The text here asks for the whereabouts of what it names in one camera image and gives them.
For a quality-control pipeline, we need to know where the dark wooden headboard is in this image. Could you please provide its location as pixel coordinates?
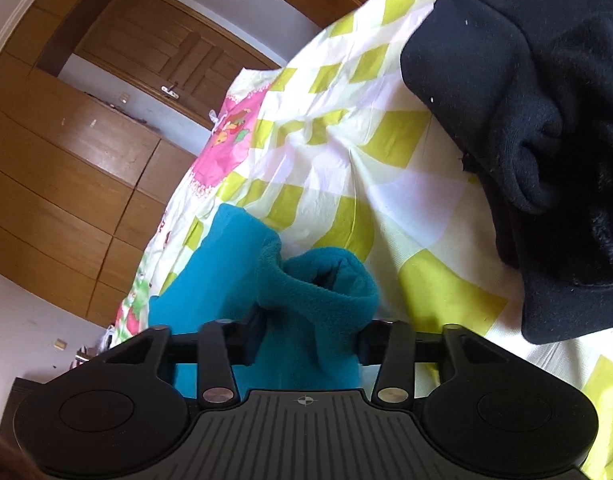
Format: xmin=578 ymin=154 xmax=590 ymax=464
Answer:
xmin=0 ymin=376 xmax=47 ymax=441

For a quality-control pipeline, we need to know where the teal fleece jacket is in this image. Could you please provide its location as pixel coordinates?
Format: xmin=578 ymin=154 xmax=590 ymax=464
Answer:
xmin=149 ymin=204 xmax=380 ymax=396

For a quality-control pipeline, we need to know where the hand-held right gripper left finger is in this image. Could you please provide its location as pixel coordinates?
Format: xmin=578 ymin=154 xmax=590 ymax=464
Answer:
xmin=104 ymin=307 xmax=267 ymax=407

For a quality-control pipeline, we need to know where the wooden door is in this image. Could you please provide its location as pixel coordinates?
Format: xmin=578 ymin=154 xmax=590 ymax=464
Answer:
xmin=36 ymin=0 xmax=282 ymax=131

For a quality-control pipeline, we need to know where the black fleece garment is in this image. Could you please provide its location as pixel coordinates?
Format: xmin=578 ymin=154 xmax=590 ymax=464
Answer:
xmin=401 ymin=0 xmax=613 ymax=345

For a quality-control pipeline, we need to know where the strawberry print checkered blanket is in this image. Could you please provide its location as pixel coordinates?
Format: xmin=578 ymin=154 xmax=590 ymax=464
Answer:
xmin=109 ymin=0 xmax=613 ymax=480

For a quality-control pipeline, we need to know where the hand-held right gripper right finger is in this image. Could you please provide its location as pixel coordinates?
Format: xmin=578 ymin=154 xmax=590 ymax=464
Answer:
xmin=359 ymin=321 xmax=507 ymax=406

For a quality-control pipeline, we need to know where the wooden wardrobe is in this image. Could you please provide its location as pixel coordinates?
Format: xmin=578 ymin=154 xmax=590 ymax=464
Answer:
xmin=0 ymin=0 xmax=197 ymax=328

